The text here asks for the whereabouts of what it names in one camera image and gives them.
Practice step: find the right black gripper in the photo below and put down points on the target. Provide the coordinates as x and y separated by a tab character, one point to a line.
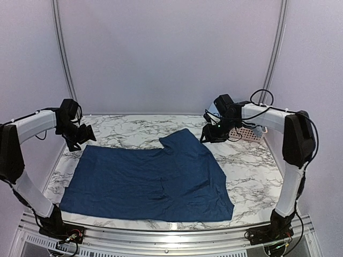
211	135

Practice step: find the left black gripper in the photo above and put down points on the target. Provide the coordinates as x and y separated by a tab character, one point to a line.
87	134

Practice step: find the dark blue t-shirt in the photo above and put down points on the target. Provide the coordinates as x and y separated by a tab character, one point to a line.
179	182

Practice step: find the pink plastic laundry basket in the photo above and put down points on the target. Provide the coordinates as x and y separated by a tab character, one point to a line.
248	134

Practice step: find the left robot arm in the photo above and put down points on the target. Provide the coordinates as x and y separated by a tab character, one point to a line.
66	121

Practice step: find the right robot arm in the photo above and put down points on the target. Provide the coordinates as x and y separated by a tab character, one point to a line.
298	149

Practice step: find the light blue cloth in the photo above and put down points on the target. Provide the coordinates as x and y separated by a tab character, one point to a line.
211	108

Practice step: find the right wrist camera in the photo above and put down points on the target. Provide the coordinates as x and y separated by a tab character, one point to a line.
211	118

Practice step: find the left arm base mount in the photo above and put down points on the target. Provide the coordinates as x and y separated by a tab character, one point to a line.
63	232

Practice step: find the right aluminium corner post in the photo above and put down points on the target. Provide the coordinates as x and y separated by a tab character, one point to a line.
279	35

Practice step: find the aluminium corner post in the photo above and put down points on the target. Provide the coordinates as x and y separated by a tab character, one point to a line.
279	35
62	49

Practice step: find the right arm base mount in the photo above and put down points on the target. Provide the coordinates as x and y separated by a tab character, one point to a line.
268	233

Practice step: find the left aluminium corner post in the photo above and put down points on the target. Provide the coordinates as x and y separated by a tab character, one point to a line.
62	49

